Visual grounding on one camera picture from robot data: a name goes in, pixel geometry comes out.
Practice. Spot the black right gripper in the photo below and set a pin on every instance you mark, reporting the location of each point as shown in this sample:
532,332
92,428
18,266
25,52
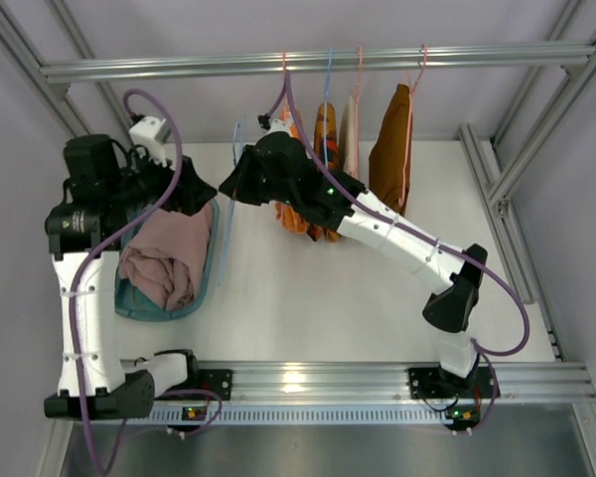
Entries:
248,174

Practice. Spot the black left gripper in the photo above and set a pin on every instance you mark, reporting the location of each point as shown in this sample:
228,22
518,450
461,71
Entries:
180,180

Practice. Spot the blue wire hanger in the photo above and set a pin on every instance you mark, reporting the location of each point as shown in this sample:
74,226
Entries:
327,94
237,145

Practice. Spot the orange white tie-dye trousers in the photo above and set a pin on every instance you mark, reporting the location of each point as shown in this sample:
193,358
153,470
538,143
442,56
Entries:
290,220

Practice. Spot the pink trousers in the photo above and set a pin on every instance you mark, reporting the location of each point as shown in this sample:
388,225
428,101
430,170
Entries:
165,260

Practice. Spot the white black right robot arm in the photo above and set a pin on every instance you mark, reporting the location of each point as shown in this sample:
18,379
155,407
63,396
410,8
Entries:
277,169

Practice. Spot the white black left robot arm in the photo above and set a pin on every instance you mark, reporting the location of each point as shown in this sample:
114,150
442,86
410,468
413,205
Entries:
106,186

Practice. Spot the orange brown patterned trousers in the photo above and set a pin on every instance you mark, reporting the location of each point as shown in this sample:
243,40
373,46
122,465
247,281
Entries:
316,232

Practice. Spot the beige trousers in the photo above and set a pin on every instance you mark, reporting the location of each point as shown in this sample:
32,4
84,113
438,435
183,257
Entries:
348,139

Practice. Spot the teal plastic basket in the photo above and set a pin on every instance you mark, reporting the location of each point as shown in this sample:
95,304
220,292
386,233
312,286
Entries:
131,303

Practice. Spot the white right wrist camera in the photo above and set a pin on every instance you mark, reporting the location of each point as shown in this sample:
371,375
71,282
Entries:
284,124

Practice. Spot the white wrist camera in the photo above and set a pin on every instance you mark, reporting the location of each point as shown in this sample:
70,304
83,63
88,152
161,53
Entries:
284,124
152,133

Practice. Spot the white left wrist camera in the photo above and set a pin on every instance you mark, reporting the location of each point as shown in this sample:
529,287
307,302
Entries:
152,133

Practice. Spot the aluminium left frame strut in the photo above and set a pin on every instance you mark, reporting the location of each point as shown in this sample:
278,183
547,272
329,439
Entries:
21,51

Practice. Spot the aluminium hanging rail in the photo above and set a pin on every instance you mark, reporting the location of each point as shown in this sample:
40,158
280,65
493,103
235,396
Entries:
538,54

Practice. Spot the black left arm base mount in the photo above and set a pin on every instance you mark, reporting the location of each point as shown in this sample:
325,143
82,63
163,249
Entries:
206,382

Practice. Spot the grey slotted cable duct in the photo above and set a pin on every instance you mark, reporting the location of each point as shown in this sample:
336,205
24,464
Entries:
232,413

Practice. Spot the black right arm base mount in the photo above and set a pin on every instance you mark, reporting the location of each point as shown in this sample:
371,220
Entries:
435,383

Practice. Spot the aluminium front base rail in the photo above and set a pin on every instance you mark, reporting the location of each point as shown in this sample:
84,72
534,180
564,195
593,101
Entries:
388,383

